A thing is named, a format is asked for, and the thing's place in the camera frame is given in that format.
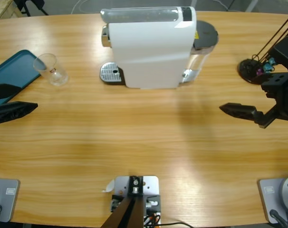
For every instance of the white tape piece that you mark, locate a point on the white tape piece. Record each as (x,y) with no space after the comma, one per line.
(109,186)

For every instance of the grey metal frame leg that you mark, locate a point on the grey metal frame leg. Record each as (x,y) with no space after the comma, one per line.
(251,6)

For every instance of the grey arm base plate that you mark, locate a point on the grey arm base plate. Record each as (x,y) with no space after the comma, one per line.
(267,199)
(8,202)

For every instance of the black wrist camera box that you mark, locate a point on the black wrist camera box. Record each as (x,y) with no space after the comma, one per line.
(284,52)

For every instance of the black chair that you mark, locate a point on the black chair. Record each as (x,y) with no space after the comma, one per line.
(38,3)

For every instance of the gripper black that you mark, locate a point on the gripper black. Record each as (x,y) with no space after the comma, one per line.
(285,99)

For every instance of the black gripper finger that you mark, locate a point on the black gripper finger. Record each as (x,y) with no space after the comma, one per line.
(13,111)
(3,91)

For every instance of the purple coffee capsule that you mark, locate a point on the purple coffee capsule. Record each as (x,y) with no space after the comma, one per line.
(259,71)

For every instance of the teal plastic tray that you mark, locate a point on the teal plastic tray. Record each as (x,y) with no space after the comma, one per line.
(18,66)

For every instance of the clear drinking glass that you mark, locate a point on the clear drinking glass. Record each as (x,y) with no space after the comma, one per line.
(51,71)

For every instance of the teal coffee capsule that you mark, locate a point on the teal coffee capsule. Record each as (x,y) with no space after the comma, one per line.
(267,67)
(271,61)

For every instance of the black capsule holder with rods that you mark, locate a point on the black capsule holder with rods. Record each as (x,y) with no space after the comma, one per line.
(247,67)

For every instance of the white camera mount with post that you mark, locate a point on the white camera mount with post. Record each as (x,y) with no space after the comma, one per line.
(150,185)

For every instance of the white capsule coffee machine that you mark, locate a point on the white capsule coffee machine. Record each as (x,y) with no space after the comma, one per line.
(148,52)

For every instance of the wooden crate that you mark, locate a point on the wooden crate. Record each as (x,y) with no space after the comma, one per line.
(1,9)

